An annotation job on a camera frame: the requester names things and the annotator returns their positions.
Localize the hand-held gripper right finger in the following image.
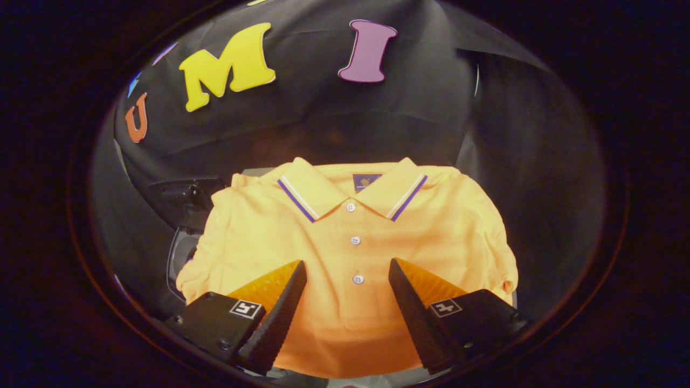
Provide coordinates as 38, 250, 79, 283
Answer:
388, 258, 532, 376

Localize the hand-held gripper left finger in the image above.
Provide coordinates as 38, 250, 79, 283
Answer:
164, 260, 308, 375

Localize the orange polo shirt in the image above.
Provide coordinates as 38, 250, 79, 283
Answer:
176, 157, 520, 379

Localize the dark washing machine lid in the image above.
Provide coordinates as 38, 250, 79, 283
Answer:
148, 177, 231, 233

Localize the black backdrop cloth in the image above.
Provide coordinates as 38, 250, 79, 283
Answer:
92, 0, 604, 318

